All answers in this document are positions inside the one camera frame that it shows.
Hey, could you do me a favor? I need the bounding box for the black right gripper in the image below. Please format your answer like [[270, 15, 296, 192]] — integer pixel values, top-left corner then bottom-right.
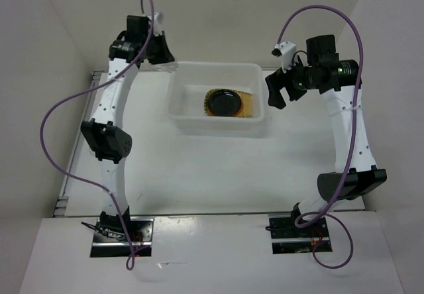
[[266, 54, 319, 109]]

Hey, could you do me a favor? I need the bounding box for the woven bamboo tray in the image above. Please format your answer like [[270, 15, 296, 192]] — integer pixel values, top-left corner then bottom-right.
[[203, 89, 252, 118]]

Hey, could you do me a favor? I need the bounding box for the black round dish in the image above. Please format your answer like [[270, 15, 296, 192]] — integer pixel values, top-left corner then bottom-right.
[[206, 89, 242, 117]]

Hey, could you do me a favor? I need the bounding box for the clear plastic cup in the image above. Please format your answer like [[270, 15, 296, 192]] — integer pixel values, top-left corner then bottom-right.
[[139, 60, 178, 73]]

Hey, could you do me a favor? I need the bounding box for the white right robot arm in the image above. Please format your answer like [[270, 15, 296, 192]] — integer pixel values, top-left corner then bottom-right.
[[265, 35, 387, 236]]

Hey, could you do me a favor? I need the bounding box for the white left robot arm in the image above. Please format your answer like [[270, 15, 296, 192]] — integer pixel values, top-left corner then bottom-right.
[[80, 12, 175, 241]]

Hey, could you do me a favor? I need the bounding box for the clear plastic bin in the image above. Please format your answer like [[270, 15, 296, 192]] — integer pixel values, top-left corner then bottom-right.
[[166, 62, 265, 138]]

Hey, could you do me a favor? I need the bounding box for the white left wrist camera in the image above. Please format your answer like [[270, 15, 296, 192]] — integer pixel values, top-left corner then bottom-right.
[[148, 12, 164, 36]]

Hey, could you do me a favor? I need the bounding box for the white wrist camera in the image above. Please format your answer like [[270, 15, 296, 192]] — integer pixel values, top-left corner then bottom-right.
[[272, 41, 297, 73], [148, 12, 164, 36]]

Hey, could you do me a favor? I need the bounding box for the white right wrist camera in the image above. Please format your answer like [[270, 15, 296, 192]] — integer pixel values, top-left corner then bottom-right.
[[272, 41, 297, 73]]

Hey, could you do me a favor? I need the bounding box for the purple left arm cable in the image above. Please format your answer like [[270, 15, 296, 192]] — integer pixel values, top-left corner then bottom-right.
[[39, 0, 156, 271]]

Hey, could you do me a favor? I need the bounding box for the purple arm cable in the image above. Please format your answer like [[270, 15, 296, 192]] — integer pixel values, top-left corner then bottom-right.
[[39, 0, 156, 271], [277, 5, 364, 269]]

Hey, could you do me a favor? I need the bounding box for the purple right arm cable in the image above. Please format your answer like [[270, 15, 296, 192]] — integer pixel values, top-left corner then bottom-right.
[[277, 5, 364, 269]]

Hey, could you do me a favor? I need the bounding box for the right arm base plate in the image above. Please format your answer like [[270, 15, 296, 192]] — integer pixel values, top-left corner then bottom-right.
[[265, 214, 332, 254]]

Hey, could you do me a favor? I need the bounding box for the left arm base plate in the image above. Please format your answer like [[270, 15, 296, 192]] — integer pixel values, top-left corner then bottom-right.
[[90, 217, 154, 258]]

